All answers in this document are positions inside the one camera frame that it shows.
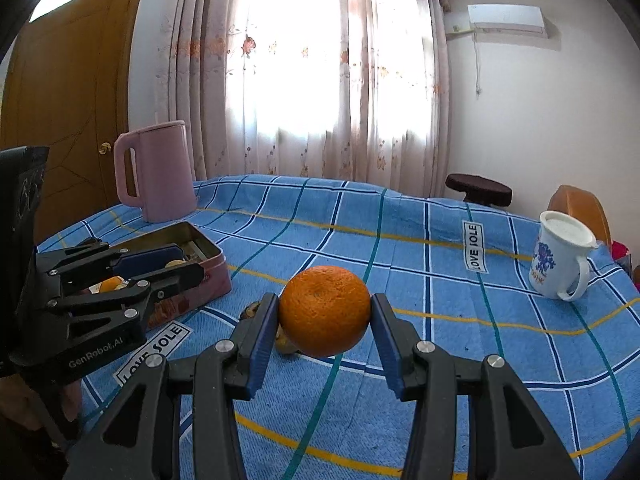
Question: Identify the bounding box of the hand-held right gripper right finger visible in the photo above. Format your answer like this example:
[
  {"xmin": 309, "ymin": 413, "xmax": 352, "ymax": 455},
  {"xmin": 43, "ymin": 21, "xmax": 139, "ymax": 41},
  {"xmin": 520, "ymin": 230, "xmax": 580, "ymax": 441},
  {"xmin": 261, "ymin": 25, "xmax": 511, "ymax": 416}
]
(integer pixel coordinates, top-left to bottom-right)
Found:
[{"xmin": 370, "ymin": 292, "xmax": 583, "ymax": 480}]

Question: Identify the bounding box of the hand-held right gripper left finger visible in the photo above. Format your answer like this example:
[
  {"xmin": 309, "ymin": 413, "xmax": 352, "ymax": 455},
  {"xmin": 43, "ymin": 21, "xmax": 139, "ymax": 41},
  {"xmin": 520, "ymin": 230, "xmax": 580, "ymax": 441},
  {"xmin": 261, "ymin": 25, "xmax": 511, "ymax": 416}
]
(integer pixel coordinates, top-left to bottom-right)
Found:
[{"xmin": 65, "ymin": 293, "xmax": 280, "ymax": 480}]

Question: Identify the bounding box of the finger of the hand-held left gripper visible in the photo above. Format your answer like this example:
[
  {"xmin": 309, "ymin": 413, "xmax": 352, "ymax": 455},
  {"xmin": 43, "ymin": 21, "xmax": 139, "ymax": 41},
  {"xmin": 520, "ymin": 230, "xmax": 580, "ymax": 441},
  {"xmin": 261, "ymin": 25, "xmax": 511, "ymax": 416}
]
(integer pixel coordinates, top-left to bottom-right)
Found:
[
  {"xmin": 47, "ymin": 261, "xmax": 205, "ymax": 348},
  {"xmin": 35, "ymin": 240, "xmax": 184, "ymax": 281}
]

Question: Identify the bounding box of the pink tin box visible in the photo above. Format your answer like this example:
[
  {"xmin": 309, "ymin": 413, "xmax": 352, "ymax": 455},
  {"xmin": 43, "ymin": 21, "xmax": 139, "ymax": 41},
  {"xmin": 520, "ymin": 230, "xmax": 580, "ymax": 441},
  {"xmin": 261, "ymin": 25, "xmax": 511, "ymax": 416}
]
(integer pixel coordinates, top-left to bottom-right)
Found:
[{"xmin": 90, "ymin": 221, "xmax": 232, "ymax": 332}]

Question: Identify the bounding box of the large orange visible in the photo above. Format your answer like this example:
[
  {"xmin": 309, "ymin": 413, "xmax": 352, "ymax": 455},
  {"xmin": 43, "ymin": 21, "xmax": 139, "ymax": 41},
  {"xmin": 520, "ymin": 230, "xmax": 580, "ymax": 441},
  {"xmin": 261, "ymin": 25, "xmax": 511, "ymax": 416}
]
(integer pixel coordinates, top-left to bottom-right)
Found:
[{"xmin": 278, "ymin": 265, "xmax": 372, "ymax": 358}]

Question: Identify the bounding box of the blue plaid cloth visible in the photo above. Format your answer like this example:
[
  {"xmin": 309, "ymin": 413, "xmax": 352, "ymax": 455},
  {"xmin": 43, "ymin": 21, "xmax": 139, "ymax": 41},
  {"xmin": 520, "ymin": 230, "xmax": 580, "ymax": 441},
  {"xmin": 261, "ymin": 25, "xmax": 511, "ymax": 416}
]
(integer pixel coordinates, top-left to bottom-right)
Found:
[{"xmin": 35, "ymin": 175, "xmax": 640, "ymax": 480}]

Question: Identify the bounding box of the pink kettle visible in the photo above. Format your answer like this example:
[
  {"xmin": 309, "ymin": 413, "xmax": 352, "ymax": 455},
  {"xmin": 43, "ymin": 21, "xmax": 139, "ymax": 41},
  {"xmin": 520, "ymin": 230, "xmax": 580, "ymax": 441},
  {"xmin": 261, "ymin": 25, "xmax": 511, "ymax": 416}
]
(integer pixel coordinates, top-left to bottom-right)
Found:
[{"xmin": 113, "ymin": 120, "xmax": 198, "ymax": 224}]

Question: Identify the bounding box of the dark round stool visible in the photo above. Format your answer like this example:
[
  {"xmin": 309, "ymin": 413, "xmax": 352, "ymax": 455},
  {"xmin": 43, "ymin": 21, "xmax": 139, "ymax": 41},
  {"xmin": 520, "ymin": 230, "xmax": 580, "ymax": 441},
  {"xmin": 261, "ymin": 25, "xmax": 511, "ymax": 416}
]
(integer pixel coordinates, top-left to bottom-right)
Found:
[{"xmin": 445, "ymin": 173, "xmax": 513, "ymax": 208}]

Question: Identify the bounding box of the white mug blue print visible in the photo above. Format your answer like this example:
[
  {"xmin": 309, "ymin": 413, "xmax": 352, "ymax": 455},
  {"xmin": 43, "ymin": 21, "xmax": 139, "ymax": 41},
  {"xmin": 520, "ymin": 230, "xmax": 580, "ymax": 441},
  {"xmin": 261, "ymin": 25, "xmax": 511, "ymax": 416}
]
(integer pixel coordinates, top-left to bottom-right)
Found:
[{"xmin": 529, "ymin": 211, "xmax": 603, "ymax": 302}]

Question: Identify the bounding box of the wooden door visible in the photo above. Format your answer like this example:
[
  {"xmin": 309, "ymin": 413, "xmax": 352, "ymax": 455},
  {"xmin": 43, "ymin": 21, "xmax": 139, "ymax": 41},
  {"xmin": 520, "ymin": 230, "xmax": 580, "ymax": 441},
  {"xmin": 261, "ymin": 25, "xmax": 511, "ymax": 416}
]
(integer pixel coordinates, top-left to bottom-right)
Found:
[{"xmin": 0, "ymin": 0, "xmax": 151, "ymax": 246}]

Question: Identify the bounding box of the orange chair back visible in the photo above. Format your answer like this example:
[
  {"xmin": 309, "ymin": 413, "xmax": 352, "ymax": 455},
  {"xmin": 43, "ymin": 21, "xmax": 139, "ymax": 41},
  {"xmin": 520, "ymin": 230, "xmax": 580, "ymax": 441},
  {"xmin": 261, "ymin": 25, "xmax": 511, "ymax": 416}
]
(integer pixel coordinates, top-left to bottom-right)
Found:
[{"xmin": 547, "ymin": 185, "xmax": 612, "ymax": 248}]

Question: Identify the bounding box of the floral sheer curtain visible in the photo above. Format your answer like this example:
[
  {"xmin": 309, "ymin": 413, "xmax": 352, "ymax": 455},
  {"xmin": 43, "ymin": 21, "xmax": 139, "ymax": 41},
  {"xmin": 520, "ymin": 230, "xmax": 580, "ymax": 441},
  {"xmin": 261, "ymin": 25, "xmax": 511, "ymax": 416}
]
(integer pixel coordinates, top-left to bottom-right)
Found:
[{"xmin": 150, "ymin": 0, "xmax": 451, "ymax": 198}]

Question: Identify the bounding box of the white air conditioner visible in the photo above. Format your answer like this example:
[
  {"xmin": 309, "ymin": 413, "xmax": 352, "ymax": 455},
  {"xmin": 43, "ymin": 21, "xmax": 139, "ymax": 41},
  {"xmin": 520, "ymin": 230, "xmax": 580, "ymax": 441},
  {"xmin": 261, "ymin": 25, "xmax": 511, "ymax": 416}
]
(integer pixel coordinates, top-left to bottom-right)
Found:
[{"xmin": 467, "ymin": 4, "xmax": 548, "ymax": 38}]

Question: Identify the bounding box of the white air conditioner cable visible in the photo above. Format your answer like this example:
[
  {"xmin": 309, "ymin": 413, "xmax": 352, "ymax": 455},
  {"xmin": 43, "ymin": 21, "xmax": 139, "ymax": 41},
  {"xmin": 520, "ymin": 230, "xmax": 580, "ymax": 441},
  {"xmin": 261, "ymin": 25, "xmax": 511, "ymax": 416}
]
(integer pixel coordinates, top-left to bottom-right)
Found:
[{"xmin": 471, "ymin": 32, "xmax": 484, "ymax": 96}]

